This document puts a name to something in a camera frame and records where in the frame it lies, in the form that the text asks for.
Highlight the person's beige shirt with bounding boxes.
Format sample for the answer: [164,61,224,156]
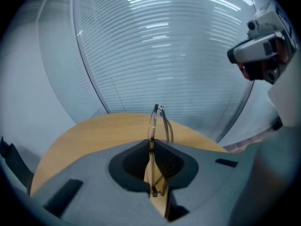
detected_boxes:
[267,53,301,127]

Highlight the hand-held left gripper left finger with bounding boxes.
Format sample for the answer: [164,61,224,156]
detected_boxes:
[30,139,170,226]

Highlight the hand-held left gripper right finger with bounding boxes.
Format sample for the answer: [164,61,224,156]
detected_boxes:
[152,139,247,223]

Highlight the brown-framed eyeglasses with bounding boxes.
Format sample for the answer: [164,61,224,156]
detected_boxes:
[143,104,174,197]

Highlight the person's right hand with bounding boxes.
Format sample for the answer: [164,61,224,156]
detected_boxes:
[237,64,250,80]

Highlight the glass partition with blinds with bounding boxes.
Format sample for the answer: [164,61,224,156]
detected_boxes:
[37,0,259,143]

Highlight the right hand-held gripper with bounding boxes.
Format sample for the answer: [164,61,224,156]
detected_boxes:
[227,1,298,84]

